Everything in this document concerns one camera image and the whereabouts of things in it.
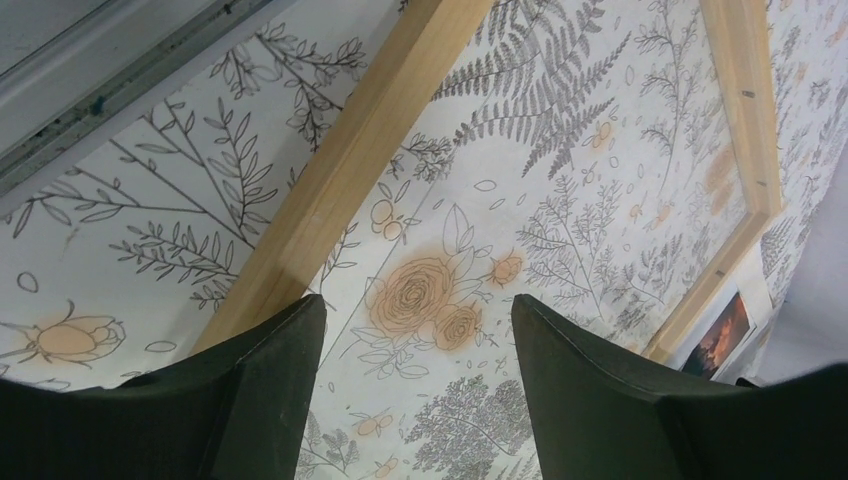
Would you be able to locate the sunset landscape photo print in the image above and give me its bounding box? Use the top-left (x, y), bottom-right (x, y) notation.
top-left (666, 282), bottom-right (757, 380)

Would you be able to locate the floral patterned table mat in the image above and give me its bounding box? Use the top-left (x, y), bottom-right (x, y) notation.
top-left (1, 1), bottom-right (847, 479)

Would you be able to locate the light wooden picture frame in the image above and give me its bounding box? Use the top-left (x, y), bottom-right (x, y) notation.
top-left (193, 1), bottom-right (783, 363)

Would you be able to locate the aluminium rail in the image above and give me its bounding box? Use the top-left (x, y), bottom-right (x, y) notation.
top-left (1, 0), bottom-right (287, 213)

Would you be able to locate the cream photo mat board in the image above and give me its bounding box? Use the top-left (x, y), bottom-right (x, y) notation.
top-left (712, 242), bottom-right (773, 384)

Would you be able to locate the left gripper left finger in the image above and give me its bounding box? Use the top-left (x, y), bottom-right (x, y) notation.
top-left (1, 294), bottom-right (326, 479)

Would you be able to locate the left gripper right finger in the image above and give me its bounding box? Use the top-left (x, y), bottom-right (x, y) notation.
top-left (511, 294), bottom-right (847, 479)

